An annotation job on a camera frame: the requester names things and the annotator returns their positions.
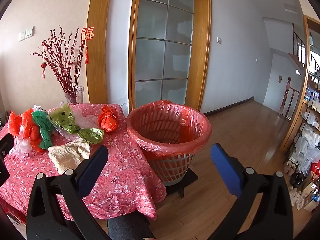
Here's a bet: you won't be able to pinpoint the wooden door casing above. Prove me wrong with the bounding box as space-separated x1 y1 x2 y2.
86 0 118 104

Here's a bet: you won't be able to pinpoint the black shoes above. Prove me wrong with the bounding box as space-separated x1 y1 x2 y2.
290 171 304 188

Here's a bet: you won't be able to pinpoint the orange plastic bag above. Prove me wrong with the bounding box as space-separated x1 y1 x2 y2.
8 109 45 153
98 105 119 132

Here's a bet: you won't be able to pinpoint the frosted glass door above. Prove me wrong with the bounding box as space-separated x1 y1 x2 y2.
135 0 194 109

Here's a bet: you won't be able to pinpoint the dark green plastic bag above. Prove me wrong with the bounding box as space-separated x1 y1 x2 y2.
32 110 54 150

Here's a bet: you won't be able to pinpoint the white plastic basket bin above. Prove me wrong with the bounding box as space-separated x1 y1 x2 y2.
130 105 209 186

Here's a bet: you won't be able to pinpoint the beige shoes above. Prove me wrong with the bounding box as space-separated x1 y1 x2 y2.
284 160 298 175

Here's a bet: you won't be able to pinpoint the wooden staircase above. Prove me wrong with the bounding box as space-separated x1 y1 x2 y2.
287 24 307 67

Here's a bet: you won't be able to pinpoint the wooden door frame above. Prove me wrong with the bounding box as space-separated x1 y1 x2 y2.
127 0 212 115

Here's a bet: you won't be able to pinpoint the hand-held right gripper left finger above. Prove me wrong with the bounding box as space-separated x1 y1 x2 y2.
26 144 112 240

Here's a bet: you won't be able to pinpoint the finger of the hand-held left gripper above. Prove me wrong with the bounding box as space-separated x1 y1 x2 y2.
0 132 14 187

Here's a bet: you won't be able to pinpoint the wooden stair railing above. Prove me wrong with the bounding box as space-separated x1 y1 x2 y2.
280 77 300 120

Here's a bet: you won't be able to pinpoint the light green paw-print bag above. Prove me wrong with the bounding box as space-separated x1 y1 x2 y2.
49 104 104 144

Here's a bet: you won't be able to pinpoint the red hanging character ornament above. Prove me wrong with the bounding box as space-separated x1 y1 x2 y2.
81 26 96 64

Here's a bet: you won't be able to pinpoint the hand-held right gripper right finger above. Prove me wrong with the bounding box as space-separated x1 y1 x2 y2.
210 143 294 240

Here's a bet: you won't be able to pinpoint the black stool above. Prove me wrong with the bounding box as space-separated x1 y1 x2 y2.
164 167 199 199

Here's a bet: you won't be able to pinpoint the wooden doorway frame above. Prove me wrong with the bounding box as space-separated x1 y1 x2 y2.
280 15 320 153

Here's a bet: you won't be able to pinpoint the clear glass vase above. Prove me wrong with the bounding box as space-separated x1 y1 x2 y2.
64 86 85 105

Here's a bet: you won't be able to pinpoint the red floral tablecloth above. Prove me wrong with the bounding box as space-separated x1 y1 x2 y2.
0 103 167 222

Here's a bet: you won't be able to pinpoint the red bin liner bag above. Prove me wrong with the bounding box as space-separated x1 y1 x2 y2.
126 100 213 157

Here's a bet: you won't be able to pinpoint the beige plastic bag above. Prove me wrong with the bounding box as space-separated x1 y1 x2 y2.
48 142 90 174

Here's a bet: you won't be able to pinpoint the red berry branches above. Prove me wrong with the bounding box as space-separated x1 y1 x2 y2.
30 25 87 93

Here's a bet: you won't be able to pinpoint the person's grey trouser leg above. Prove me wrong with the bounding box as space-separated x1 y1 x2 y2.
107 211 155 240

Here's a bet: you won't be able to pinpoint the cardboard box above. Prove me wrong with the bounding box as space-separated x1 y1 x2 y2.
304 182 320 212

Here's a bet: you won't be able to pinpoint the white plastic bags on rack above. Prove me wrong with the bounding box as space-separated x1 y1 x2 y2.
299 111 320 178

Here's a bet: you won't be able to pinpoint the black metal shelf rack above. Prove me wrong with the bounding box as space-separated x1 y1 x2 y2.
287 97 320 180

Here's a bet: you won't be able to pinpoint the white shoes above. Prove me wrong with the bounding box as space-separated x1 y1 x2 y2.
289 186 304 209

